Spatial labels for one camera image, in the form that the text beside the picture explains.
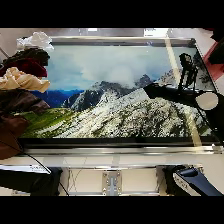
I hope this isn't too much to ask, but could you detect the dark brown garment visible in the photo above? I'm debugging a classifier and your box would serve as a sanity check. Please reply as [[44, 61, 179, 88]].
[[0, 113, 32, 161]]

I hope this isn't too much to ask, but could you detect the dark green garment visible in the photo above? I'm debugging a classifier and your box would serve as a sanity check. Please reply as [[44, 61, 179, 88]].
[[2, 47, 51, 69]]

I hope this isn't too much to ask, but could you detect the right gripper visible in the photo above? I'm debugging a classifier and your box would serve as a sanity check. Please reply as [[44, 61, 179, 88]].
[[143, 82, 184, 102]]

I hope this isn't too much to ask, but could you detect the grey-brown garment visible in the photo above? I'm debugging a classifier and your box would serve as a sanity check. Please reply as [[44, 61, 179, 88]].
[[0, 88, 51, 117]]

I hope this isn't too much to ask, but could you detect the red garment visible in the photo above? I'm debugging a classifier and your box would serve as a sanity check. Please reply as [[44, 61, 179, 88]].
[[0, 57, 49, 79]]

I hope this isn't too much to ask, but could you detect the silver frame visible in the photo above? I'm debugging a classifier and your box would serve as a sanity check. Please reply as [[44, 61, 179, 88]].
[[0, 35, 224, 197]]

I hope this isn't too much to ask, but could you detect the white garment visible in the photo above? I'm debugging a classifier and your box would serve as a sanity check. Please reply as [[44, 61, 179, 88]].
[[16, 31, 55, 52]]

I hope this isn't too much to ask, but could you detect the black cable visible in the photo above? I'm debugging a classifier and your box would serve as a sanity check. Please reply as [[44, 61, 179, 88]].
[[0, 139, 53, 175]]

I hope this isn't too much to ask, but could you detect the beige garment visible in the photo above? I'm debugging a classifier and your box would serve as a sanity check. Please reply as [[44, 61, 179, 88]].
[[0, 66, 52, 94]]

